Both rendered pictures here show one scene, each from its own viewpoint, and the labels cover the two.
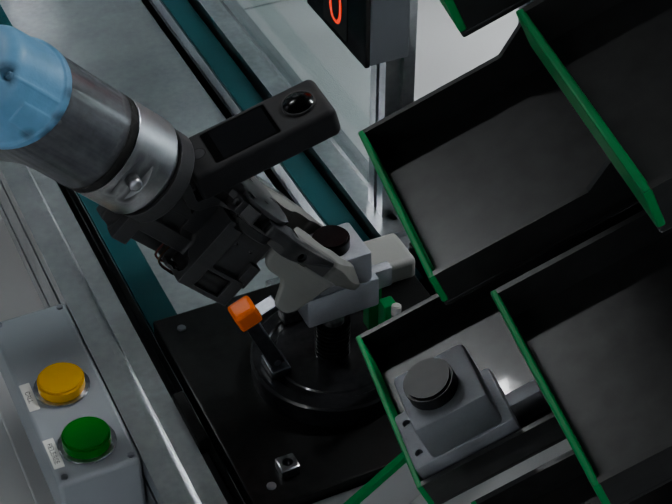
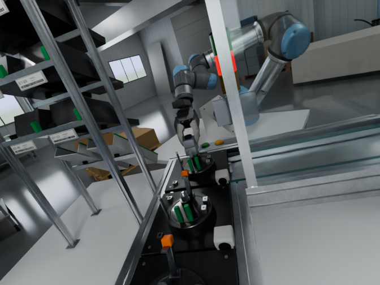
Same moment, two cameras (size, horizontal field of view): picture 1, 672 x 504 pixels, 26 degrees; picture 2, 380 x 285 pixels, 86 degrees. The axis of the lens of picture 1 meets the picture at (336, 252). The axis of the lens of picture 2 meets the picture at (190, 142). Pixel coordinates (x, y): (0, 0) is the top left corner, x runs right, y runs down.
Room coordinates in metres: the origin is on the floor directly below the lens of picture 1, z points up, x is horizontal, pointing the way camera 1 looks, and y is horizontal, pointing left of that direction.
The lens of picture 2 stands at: (1.35, -0.56, 1.38)
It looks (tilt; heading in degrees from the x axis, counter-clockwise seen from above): 22 degrees down; 130
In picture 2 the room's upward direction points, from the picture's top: 18 degrees counter-clockwise
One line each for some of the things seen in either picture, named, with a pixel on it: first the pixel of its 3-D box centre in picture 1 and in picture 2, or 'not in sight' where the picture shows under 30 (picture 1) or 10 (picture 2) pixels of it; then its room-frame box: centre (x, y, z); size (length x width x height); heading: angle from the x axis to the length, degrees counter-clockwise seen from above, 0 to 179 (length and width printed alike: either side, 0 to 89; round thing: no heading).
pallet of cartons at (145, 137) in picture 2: not in sight; (118, 144); (-1.82, 1.36, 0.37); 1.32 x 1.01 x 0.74; 88
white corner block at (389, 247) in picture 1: (383, 267); (222, 177); (1.02, -0.04, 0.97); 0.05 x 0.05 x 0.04; 25
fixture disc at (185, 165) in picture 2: (332, 358); (197, 165); (0.89, 0.00, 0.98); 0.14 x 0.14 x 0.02
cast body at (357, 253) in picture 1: (343, 265); (190, 145); (0.89, -0.01, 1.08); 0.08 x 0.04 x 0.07; 115
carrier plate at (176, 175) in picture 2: (332, 374); (198, 169); (0.89, 0.00, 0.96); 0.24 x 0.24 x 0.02; 25
